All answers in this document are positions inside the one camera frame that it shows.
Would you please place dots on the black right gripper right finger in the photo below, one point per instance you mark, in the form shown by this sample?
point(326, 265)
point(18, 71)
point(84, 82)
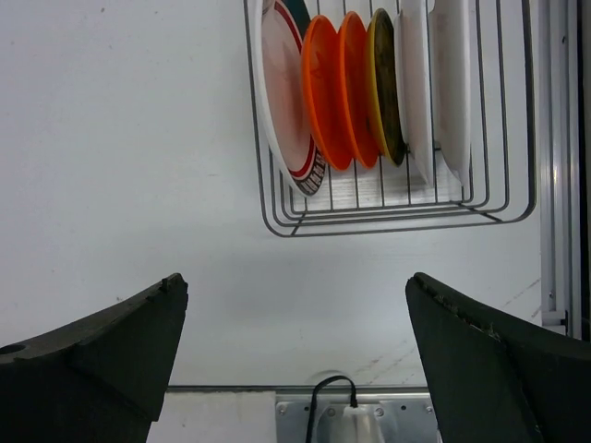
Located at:
point(493, 377)

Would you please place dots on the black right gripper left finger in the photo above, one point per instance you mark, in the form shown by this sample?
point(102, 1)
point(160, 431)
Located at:
point(101, 378)

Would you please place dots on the white plate red lettering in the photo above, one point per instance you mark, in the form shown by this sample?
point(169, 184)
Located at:
point(418, 131)

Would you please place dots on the white plate green red rim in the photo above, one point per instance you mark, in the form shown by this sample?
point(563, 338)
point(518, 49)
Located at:
point(279, 28)

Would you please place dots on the plain white plate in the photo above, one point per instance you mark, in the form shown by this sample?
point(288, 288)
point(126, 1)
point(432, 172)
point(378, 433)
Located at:
point(449, 45)

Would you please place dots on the yellow rimmed dark plate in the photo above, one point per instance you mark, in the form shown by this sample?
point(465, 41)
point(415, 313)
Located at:
point(381, 86)

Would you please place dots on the orange plastic plate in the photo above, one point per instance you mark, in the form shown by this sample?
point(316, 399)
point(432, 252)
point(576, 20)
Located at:
point(352, 92)
point(320, 92)

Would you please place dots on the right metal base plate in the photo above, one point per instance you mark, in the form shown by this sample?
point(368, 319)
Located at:
point(398, 416)

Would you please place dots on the grey wire dish rack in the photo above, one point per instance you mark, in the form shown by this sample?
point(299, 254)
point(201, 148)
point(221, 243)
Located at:
point(502, 182)

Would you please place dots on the aluminium table edge rail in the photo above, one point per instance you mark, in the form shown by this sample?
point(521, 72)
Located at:
point(559, 143)

